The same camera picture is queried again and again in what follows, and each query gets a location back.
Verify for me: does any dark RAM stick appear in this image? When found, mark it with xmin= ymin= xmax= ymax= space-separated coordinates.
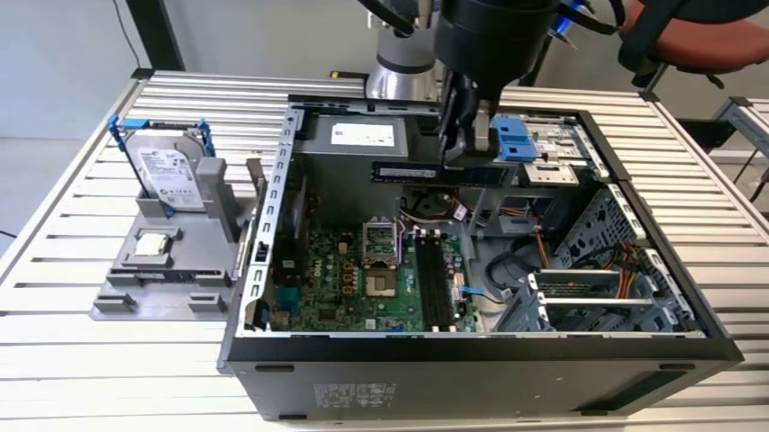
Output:
xmin=369 ymin=160 xmax=504 ymax=187
xmin=132 ymin=270 xmax=222 ymax=281

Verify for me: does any black RAM slot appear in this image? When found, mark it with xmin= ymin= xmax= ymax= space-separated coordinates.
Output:
xmin=413 ymin=229 xmax=443 ymax=333
xmin=431 ymin=229 xmax=461 ymax=333

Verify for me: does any blue disk bay caddy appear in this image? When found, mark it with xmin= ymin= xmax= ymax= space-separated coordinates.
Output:
xmin=489 ymin=116 xmax=536 ymax=162

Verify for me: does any red office chair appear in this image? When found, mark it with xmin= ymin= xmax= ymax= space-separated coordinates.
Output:
xmin=616 ymin=0 xmax=769 ymax=89

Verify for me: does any dark CPU cooler fan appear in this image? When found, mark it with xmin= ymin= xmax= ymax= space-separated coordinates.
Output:
xmin=400 ymin=186 xmax=469 ymax=224

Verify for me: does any grey power supply unit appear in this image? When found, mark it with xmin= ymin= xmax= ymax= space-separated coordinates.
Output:
xmin=296 ymin=114 xmax=443 ymax=221

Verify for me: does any metal socket cover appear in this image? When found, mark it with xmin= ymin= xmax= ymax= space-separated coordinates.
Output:
xmin=361 ymin=218 xmax=403 ymax=270

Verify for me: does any thin locking lever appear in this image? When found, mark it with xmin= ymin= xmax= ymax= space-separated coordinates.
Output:
xmin=389 ymin=216 xmax=403 ymax=269

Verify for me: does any CPU socket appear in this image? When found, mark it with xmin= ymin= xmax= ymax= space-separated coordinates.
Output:
xmin=362 ymin=267 xmax=401 ymax=298

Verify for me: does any green motherboard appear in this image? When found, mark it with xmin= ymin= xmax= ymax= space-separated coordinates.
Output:
xmin=269 ymin=188 xmax=481 ymax=334

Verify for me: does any hard disk in blue carrier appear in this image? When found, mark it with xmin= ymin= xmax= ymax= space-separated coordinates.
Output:
xmin=106 ymin=114 xmax=210 ymax=220

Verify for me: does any grey parts rack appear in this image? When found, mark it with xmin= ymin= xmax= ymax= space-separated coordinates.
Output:
xmin=89 ymin=155 xmax=258 ymax=321

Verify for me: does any silver CPU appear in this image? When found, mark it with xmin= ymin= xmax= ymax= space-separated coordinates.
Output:
xmin=130 ymin=232 xmax=170 ymax=257

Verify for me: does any black grey PC case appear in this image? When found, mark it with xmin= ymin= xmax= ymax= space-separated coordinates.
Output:
xmin=214 ymin=94 xmax=746 ymax=422

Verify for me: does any black metal post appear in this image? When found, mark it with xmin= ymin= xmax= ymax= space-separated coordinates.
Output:
xmin=128 ymin=0 xmax=185 ymax=80
xmin=519 ymin=42 xmax=551 ymax=87

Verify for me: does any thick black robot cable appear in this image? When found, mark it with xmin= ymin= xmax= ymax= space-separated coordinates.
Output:
xmin=357 ymin=0 xmax=416 ymax=36

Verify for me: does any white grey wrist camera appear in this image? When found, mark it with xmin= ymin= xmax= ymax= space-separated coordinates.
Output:
xmin=472 ymin=99 xmax=500 ymax=158

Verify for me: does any aluminium frame table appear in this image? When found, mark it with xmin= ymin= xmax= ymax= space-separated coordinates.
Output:
xmin=707 ymin=96 xmax=769 ymax=163

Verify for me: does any orange yellow wire bundle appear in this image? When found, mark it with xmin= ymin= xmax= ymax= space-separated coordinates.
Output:
xmin=605 ymin=242 xmax=647 ymax=301

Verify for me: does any blue flat data cable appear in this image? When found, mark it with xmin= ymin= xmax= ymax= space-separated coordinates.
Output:
xmin=455 ymin=274 xmax=487 ymax=301

